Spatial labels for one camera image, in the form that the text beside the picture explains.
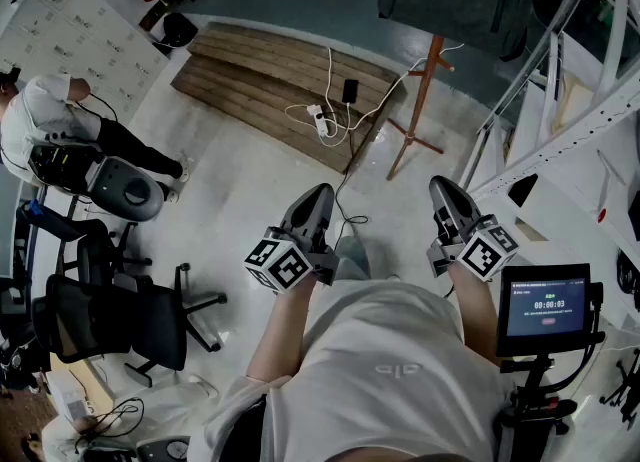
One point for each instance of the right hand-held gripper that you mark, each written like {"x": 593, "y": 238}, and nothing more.
{"x": 482, "y": 252}

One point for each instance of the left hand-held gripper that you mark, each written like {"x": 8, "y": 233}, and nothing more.
{"x": 292, "y": 262}

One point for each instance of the wooden coat rack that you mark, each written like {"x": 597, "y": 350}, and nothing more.
{"x": 417, "y": 105}

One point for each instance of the person's left forearm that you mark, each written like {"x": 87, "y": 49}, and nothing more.
{"x": 282, "y": 330}

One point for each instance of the person's right forearm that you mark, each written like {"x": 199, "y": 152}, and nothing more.
{"x": 477, "y": 315}

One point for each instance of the person's jeans leg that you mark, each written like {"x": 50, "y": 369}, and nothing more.
{"x": 352, "y": 260}

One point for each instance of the white power strip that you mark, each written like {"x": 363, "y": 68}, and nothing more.
{"x": 321, "y": 122}

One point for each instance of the black phone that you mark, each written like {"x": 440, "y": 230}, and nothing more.
{"x": 350, "y": 91}

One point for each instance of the wooden pallet platform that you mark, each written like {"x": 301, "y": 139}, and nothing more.
{"x": 280, "y": 85}

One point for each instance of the black monitor with screen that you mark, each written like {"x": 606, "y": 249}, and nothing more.
{"x": 545, "y": 307}

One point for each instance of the red button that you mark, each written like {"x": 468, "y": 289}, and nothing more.
{"x": 602, "y": 215}

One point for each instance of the person's white shirt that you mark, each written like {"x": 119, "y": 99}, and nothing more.
{"x": 380, "y": 375}

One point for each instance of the grey rounded machine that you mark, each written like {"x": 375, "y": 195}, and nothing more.
{"x": 165, "y": 449}
{"x": 120, "y": 187}

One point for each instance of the black office chair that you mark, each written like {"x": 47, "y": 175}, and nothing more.
{"x": 85, "y": 245}
{"x": 130, "y": 325}

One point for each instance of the black backpack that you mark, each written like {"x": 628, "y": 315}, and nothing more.
{"x": 179, "y": 30}

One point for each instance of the white locker cabinet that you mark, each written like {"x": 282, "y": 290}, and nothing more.
{"x": 80, "y": 40}

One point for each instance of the white box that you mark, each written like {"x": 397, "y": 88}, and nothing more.
{"x": 70, "y": 400}

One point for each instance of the white metal shelf frame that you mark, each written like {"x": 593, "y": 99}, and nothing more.
{"x": 565, "y": 145}

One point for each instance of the black monitor mount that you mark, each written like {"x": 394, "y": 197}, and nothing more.
{"x": 535, "y": 400}

